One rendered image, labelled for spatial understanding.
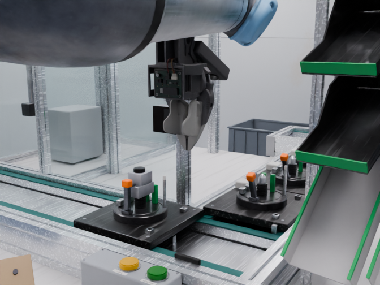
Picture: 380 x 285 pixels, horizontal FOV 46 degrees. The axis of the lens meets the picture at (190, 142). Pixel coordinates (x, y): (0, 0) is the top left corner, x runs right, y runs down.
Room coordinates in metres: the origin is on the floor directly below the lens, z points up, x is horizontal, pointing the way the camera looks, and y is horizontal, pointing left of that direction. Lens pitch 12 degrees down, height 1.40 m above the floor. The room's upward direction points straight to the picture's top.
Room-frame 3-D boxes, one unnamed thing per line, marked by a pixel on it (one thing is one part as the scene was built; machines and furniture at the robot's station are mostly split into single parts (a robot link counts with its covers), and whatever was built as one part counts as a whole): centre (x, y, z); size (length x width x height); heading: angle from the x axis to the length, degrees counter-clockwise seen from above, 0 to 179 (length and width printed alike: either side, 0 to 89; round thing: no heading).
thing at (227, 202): (1.17, -0.20, 1.01); 0.24 x 0.24 x 0.13; 58
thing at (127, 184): (1.04, 0.15, 1.04); 0.04 x 0.02 x 0.08; 148
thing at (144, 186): (1.09, 0.12, 1.06); 0.08 x 0.04 x 0.07; 147
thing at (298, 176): (1.38, -0.33, 1.01); 0.24 x 0.24 x 0.13; 58
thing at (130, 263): (0.82, 0.12, 0.96); 0.04 x 0.04 x 0.02
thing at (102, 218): (1.08, 0.13, 0.96); 0.24 x 0.24 x 0.02; 58
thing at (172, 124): (0.75, 0.03, 1.26); 0.06 x 0.03 x 0.09; 148
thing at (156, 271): (0.78, 0.06, 0.96); 0.04 x 0.04 x 0.02
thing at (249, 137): (3.02, -0.63, 0.73); 0.62 x 0.42 x 0.23; 58
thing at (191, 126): (0.74, 0.00, 1.26); 0.06 x 0.03 x 0.09; 148
